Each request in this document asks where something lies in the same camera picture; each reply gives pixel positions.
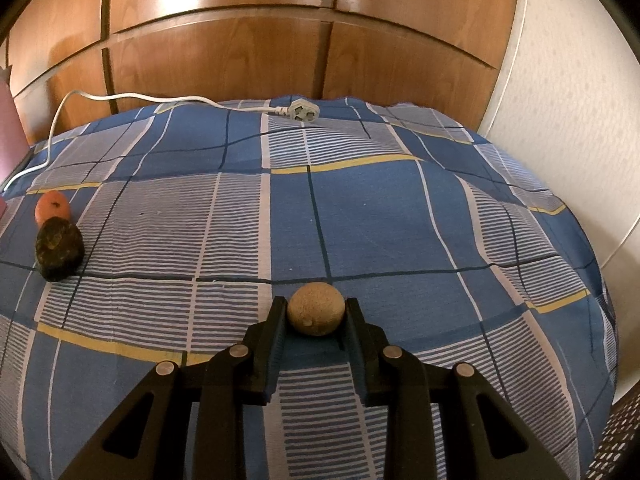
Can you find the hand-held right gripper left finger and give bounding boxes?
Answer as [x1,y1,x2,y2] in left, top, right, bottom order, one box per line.
[57,296,289,480]

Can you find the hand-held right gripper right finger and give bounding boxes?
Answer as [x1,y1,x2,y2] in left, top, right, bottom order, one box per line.
[344,298,569,480]

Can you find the brown round fruit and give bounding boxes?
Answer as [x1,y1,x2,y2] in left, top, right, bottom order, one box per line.
[287,282,346,336]

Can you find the dark avocado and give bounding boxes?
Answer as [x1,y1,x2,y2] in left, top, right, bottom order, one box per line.
[34,218,84,282]

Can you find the orange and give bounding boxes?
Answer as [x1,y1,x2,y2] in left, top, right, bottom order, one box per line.
[35,191,71,225]

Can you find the blue plaid bedsheet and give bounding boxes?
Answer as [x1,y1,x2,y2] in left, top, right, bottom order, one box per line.
[0,97,619,480]

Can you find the dark dotted fabric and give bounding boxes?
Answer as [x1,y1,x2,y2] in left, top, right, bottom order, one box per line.
[585,394,640,480]

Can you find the wooden headboard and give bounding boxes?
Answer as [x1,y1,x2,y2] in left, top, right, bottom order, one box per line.
[0,0,524,147]

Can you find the pink rounded appliance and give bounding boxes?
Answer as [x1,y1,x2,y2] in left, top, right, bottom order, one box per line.
[0,67,30,188]

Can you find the white power cable with plug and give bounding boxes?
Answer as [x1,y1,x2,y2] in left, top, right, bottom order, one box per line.
[2,90,319,191]

